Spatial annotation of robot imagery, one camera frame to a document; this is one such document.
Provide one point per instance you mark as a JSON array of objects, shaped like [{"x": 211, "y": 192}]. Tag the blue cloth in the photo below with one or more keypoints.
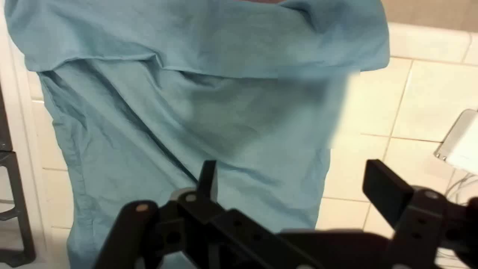
[{"x": 199, "y": 99}]

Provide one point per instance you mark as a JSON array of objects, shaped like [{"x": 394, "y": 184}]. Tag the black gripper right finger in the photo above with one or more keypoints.
[{"x": 427, "y": 225}]

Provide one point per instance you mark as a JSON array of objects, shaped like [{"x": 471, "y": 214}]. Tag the white power adapter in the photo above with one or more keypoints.
[{"x": 463, "y": 142}]

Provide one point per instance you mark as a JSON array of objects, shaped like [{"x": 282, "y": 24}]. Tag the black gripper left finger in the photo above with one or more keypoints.
[{"x": 164, "y": 233}]

